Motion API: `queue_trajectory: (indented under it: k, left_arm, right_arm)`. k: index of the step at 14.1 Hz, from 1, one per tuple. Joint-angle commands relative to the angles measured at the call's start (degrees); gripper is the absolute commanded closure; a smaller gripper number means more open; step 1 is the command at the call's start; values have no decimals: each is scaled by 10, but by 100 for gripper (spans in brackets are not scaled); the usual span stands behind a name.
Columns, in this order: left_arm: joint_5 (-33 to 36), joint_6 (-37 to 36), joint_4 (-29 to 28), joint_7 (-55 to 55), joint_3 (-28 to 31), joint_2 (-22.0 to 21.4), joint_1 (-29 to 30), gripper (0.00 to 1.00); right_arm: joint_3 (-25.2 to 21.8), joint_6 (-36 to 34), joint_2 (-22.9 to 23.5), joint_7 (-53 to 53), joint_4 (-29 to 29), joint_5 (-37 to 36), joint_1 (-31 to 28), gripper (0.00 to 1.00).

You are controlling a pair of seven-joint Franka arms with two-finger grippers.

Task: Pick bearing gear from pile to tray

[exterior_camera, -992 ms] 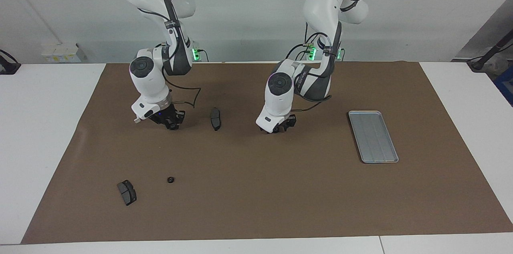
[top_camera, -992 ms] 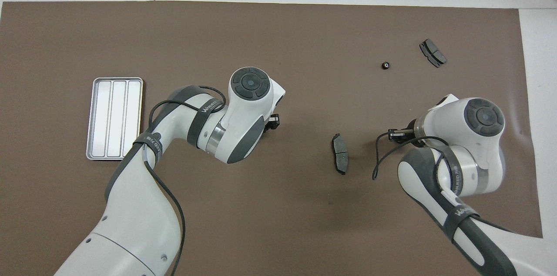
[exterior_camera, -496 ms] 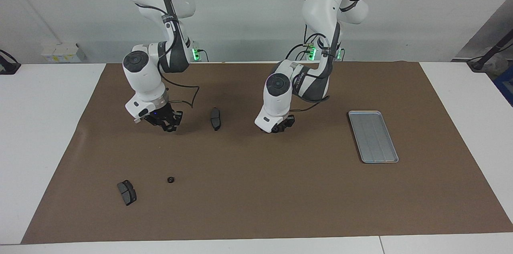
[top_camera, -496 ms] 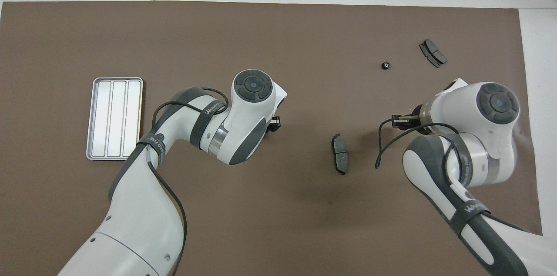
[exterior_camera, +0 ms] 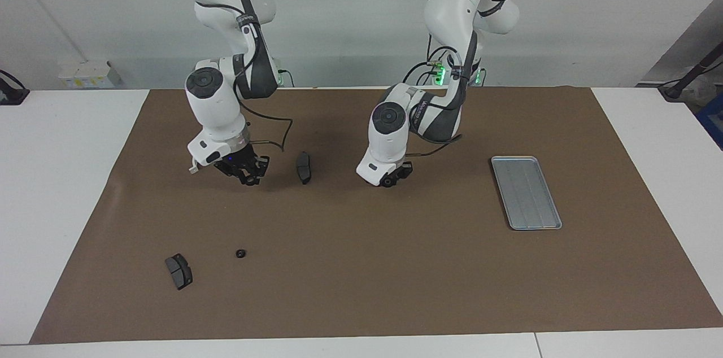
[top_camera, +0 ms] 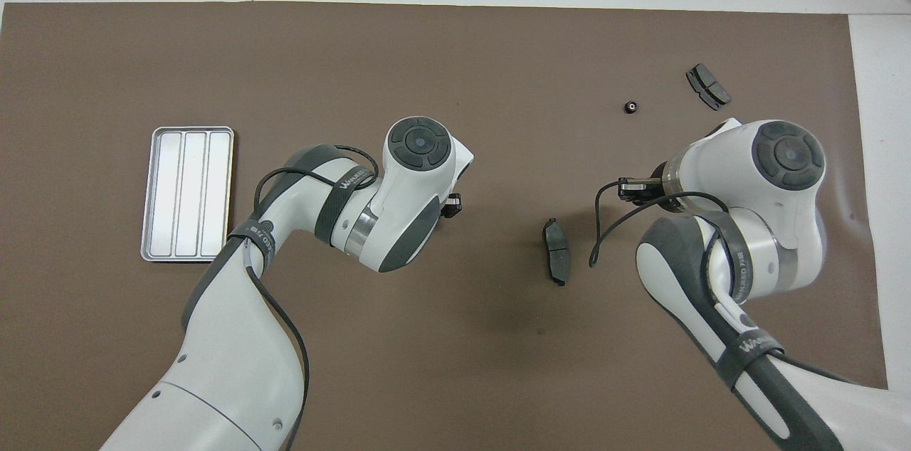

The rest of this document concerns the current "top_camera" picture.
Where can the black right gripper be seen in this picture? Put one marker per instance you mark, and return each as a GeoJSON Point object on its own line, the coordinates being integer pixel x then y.
{"type": "Point", "coordinates": [658, 189]}

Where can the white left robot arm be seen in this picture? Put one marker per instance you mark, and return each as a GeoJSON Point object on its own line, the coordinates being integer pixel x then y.
{"type": "Point", "coordinates": [228, 365]}

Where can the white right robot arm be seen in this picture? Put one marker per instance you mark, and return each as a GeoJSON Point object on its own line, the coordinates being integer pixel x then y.
{"type": "Point", "coordinates": [754, 173]}

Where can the silver metal tray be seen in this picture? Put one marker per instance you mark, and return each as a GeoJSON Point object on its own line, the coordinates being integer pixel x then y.
{"type": "Point", "coordinates": [188, 195]}

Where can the long dark grey brake pad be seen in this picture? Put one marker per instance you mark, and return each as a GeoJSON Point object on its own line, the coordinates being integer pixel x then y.
{"type": "Point", "coordinates": [557, 252]}

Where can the short dark grey brake pad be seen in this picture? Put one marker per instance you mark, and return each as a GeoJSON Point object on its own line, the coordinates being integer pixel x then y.
{"type": "Point", "coordinates": [708, 86]}

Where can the brown table mat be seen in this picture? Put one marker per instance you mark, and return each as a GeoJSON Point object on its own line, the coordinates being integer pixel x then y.
{"type": "Point", "coordinates": [427, 60]}

